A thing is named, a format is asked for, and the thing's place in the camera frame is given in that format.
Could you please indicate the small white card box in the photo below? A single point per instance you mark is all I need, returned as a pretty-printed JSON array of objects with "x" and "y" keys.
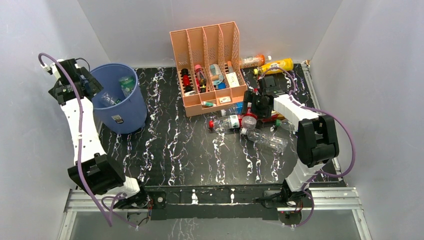
[{"x": 225, "y": 99}]

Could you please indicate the clear bottle red cap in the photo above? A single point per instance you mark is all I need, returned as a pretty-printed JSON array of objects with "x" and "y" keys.
[{"x": 224, "y": 123}]

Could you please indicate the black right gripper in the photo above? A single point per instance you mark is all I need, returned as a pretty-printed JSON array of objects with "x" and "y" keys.
[{"x": 249, "y": 97}]

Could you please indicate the clear unlabelled plastic bottle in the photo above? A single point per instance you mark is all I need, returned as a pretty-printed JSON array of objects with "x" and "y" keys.
[{"x": 265, "y": 139}]

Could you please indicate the small green white tube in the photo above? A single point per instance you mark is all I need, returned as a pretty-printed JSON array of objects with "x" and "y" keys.
[{"x": 208, "y": 104}]

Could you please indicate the clear bottle red label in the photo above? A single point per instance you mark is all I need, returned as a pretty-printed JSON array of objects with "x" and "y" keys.
[{"x": 248, "y": 121}]

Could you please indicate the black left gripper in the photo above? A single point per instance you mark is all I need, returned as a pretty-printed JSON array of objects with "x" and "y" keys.
[{"x": 93, "y": 86}]

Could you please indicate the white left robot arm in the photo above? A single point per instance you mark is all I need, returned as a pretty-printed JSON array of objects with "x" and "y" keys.
[{"x": 94, "y": 170}]

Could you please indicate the brown tea bottle red label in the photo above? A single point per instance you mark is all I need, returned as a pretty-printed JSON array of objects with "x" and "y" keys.
[{"x": 277, "y": 116}]

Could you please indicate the red black toy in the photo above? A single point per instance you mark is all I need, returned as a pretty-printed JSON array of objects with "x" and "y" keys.
[{"x": 187, "y": 82}]

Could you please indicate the light blue tape dispenser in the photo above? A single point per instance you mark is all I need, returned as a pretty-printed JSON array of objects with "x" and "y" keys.
[{"x": 216, "y": 74}]

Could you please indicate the green plastic bottle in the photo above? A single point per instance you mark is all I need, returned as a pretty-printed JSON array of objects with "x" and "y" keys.
[{"x": 127, "y": 84}]

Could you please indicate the clear bottle dark green label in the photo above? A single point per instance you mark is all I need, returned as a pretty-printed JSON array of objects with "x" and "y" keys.
[{"x": 109, "y": 100}]

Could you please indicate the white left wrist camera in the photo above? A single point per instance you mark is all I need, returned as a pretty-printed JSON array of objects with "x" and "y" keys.
[{"x": 52, "y": 69}]

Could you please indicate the blue plastic bin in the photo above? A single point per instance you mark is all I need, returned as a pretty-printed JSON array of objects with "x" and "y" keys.
[{"x": 131, "y": 113}]

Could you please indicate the clear bottle blue label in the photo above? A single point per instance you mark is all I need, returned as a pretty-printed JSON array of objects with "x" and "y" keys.
[{"x": 234, "y": 109}]

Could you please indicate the yellow drink bottle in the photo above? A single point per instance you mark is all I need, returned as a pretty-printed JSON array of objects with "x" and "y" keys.
[{"x": 286, "y": 64}]

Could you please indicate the orange drink bottle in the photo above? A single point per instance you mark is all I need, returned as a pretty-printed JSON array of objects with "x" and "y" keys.
[{"x": 254, "y": 61}]

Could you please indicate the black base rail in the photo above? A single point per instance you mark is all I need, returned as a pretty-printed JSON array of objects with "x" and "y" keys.
[{"x": 232, "y": 201}]

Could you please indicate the peach plastic desk organizer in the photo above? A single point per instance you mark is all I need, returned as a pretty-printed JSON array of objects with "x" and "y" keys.
[{"x": 208, "y": 67}]

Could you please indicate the pink capped dark bottle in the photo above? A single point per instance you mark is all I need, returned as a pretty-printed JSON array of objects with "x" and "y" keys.
[{"x": 201, "y": 78}]

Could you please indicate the clear bottle green cap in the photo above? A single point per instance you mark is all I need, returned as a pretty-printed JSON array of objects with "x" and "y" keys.
[{"x": 286, "y": 125}]

